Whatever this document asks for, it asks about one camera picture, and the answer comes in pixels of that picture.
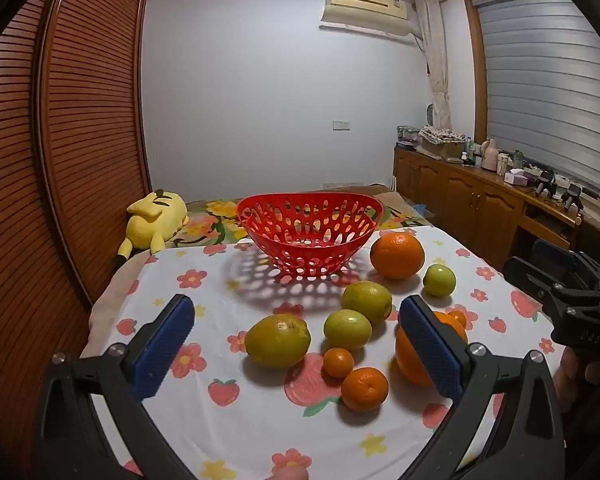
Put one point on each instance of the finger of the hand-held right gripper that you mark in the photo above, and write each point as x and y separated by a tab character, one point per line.
550	251
527	277

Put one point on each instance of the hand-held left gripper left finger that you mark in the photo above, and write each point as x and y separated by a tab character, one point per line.
165	345

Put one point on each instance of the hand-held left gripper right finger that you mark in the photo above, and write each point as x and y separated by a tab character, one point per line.
430	350

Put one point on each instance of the large orange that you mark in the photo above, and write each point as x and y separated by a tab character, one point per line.
397	255
410	362

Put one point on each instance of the small tangerine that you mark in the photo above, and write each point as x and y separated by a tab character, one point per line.
338	362
458	317

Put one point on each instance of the small green lime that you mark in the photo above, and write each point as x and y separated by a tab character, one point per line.
439	280

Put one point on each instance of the medium tangerine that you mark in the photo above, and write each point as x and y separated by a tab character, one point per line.
364	389

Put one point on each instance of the green lemon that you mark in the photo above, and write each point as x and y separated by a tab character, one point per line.
366	302
347	329

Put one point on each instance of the red perforated plastic basket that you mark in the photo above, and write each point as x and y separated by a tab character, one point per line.
307	230

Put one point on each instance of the person's right hand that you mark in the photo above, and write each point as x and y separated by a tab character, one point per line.
577	370

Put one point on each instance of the black device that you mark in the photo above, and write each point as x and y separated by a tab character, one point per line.
545	181
573	196

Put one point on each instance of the pink tissue box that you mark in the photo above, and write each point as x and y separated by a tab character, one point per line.
516	178

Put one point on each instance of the wooden sideboard cabinet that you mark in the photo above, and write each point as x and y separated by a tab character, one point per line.
460	200

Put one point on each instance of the pink kettle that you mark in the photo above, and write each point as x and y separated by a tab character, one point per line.
489	156

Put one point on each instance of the white flower print tablecloth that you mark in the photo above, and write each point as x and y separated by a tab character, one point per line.
260	410

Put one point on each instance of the yellow plush toy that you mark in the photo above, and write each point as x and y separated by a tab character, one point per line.
155	215

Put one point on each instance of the floral bed blanket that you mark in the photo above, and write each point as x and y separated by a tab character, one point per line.
215	217

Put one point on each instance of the cardboard box with patterned cloth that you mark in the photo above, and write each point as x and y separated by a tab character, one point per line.
442	141

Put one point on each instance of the grey window blind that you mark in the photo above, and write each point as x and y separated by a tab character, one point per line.
545	90

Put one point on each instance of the small grey fan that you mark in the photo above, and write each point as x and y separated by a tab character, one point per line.
430	115

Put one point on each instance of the clear plastic storage box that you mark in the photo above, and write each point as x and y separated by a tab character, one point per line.
407	136

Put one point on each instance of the wooden louvered wardrobe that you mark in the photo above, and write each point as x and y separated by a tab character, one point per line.
55	160

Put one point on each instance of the beige curtain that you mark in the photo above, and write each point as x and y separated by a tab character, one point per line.
436	60

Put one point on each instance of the white wall socket strip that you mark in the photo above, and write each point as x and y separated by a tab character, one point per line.
343	184

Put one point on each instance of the white wall switch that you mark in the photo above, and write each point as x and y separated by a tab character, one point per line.
340	124

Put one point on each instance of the wall air conditioner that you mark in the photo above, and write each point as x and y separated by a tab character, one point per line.
365	10

